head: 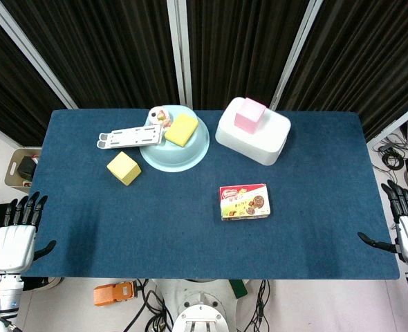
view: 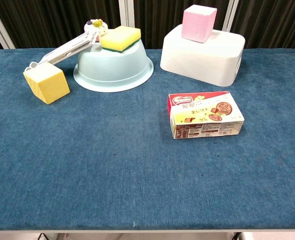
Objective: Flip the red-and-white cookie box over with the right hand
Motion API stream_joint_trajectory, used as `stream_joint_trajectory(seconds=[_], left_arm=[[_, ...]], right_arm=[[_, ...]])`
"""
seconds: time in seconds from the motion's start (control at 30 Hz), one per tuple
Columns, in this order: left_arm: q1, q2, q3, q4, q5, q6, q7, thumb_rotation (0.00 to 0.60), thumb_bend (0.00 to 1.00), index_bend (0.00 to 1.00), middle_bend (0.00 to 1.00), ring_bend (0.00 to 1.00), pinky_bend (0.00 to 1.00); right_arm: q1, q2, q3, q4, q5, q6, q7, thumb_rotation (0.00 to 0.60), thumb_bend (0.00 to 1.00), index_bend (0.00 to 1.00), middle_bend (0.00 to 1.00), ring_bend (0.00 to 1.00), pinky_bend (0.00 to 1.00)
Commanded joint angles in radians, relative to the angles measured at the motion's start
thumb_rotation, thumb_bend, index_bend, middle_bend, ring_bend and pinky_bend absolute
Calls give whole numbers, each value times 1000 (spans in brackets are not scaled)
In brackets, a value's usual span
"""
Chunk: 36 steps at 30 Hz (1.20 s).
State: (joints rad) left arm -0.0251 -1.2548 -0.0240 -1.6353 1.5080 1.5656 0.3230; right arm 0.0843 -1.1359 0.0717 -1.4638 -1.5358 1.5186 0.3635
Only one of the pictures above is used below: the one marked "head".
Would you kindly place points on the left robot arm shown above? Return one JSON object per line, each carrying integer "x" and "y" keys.
{"x": 1, "y": 297}

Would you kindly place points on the pink cube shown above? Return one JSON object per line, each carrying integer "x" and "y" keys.
{"x": 248, "y": 115}

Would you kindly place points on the small white printed cup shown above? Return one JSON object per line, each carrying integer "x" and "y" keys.
{"x": 159, "y": 115}

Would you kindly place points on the white plastic container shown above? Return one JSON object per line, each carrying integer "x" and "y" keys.
{"x": 256, "y": 145}

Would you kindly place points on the white perforated folding stand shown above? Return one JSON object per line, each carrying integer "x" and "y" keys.
{"x": 131, "y": 136}

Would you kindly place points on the grey metal frame post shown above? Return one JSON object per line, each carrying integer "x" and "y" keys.
{"x": 294, "y": 55}
{"x": 180, "y": 52}
{"x": 394, "y": 122}
{"x": 34, "y": 55}

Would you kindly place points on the yellow sponge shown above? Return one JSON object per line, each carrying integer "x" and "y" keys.
{"x": 181, "y": 130}

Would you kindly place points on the green block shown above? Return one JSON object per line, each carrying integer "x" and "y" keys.
{"x": 238, "y": 288}

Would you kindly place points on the light blue bowl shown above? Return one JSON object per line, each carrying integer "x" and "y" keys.
{"x": 180, "y": 157}

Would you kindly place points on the black pleated curtain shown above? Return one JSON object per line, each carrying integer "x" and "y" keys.
{"x": 238, "y": 48}
{"x": 356, "y": 62}
{"x": 7, "y": 90}
{"x": 103, "y": 52}

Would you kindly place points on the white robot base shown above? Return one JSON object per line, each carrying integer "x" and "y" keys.
{"x": 198, "y": 311}

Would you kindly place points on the yellow cube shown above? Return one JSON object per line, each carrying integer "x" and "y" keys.
{"x": 123, "y": 168}

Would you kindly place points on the blue felt table mat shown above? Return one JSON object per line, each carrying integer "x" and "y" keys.
{"x": 176, "y": 221}

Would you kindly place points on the beige storage bin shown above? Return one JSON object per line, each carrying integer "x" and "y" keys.
{"x": 13, "y": 169}

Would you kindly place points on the printed snack box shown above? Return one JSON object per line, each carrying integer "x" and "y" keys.
{"x": 245, "y": 202}

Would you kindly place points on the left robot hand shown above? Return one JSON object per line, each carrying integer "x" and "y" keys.
{"x": 12, "y": 247}

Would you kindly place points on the orange device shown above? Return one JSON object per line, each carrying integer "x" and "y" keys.
{"x": 112, "y": 294}

